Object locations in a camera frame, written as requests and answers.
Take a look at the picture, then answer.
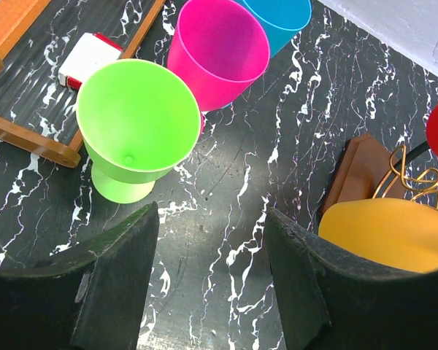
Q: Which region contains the magenta wine glass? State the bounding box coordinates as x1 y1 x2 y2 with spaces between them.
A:
167 0 270 112

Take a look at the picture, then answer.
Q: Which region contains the brown wooden rack base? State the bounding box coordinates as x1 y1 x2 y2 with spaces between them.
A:
320 133 391 225

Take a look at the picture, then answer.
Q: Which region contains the gold wire glass rack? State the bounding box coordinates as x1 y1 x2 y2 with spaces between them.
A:
372 141 438 211

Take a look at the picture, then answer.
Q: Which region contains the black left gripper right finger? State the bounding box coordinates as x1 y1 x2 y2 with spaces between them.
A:
265 209 438 349

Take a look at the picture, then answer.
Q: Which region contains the orange wooden tiered shelf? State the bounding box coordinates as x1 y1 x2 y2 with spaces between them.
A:
0 1 164 168

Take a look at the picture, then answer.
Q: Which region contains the yellow orange wine glass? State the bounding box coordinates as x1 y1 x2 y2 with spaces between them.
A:
318 198 438 273

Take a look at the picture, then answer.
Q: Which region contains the blue wine glass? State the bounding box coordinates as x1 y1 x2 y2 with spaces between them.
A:
238 0 312 57

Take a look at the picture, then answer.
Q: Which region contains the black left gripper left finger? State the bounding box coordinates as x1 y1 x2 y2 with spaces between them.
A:
0 203 159 349

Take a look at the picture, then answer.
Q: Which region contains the green wine glass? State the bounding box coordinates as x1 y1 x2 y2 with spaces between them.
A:
75 59 201 203

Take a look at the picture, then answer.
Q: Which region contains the white red small box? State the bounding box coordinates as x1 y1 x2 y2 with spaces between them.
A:
58 33 123 90

